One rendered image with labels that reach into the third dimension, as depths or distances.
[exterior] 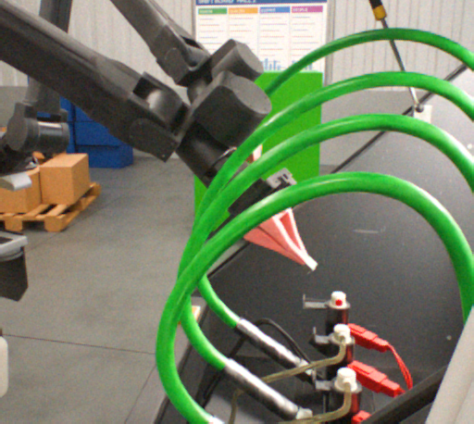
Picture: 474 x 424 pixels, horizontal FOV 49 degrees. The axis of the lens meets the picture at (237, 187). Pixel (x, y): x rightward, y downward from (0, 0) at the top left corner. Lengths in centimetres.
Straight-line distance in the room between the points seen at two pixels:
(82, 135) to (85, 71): 645
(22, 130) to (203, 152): 59
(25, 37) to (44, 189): 426
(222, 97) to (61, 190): 427
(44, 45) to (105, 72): 7
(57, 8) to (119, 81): 57
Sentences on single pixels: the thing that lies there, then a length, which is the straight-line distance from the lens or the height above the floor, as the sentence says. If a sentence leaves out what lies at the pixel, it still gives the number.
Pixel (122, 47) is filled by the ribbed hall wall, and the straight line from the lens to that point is 772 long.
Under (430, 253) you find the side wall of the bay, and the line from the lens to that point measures 97.
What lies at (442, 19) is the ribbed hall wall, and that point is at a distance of 709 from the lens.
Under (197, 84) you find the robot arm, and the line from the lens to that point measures 82.
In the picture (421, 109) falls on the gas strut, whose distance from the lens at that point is 90.
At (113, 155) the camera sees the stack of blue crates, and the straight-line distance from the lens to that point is 692.
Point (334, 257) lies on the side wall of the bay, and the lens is 96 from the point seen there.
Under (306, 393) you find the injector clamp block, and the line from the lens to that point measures 71.
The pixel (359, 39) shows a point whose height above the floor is 141.
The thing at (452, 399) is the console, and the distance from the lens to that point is 27.
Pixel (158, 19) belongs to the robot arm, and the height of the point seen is 145.
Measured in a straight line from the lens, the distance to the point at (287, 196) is 35.
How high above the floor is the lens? 139
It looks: 14 degrees down
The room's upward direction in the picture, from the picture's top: straight up
